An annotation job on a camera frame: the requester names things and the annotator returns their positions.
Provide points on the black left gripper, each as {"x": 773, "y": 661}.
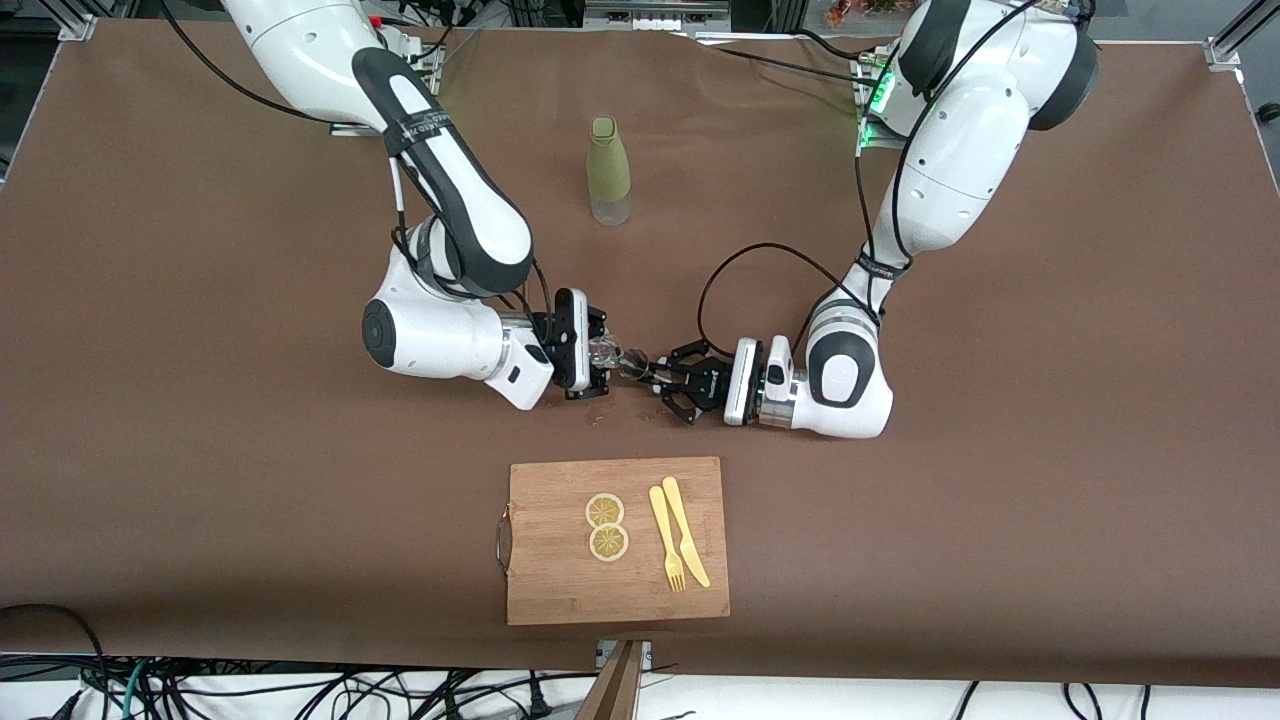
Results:
{"x": 707, "y": 383}

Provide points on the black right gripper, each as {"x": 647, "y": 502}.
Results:
{"x": 594, "y": 327}

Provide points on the steel jigger measuring cup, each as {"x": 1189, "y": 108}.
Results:
{"x": 636, "y": 365}

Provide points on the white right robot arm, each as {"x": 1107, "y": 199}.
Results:
{"x": 450, "y": 180}

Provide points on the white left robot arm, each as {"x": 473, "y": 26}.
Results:
{"x": 960, "y": 150}

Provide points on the yellow plastic knife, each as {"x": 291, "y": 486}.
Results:
{"x": 680, "y": 520}

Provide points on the yellow plastic fork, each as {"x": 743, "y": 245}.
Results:
{"x": 662, "y": 525}

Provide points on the yellow lemon slice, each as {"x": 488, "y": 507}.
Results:
{"x": 608, "y": 543}
{"x": 604, "y": 510}

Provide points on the green sleeved glass bottle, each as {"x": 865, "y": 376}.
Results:
{"x": 608, "y": 170}

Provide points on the wooden cutting board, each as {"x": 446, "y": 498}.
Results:
{"x": 560, "y": 580}

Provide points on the brown table cloth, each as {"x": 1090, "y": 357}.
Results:
{"x": 300, "y": 500}

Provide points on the grey metal rack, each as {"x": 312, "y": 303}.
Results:
{"x": 655, "y": 12}

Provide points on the grey metal bracket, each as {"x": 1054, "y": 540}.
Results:
{"x": 603, "y": 652}

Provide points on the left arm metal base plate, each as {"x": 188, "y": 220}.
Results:
{"x": 866, "y": 140}

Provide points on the wooden post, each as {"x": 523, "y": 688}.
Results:
{"x": 615, "y": 690}

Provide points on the aluminium frame profile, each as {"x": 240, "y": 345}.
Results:
{"x": 78, "y": 22}
{"x": 1240, "y": 35}

